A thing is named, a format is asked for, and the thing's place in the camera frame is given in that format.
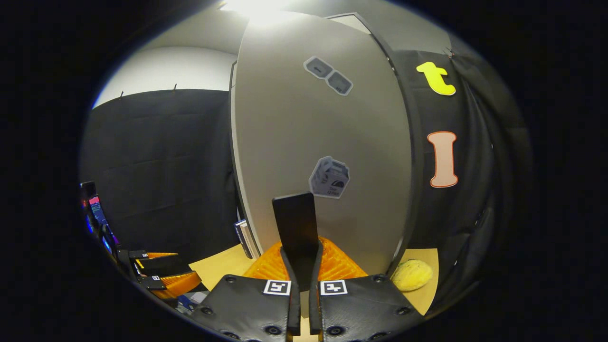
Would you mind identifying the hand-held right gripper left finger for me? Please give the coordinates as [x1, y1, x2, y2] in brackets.
[190, 237, 302, 342]

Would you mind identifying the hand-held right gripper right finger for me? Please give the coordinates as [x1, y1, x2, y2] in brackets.
[309, 237, 424, 342]

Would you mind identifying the grey double-door shoe cabinet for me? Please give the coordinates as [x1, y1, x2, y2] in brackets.
[328, 13, 426, 276]

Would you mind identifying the grey cabinet door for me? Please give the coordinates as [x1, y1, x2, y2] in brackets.
[229, 10, 413, 291]

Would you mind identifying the lit computer screen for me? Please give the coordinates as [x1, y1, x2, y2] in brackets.
[80, 180, 120, 259]

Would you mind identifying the black backdrop cloth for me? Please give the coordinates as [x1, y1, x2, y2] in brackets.
[78, 43, 532, 309]

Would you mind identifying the yellow round bun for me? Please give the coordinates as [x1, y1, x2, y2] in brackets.
[390, 259, 434, 292]

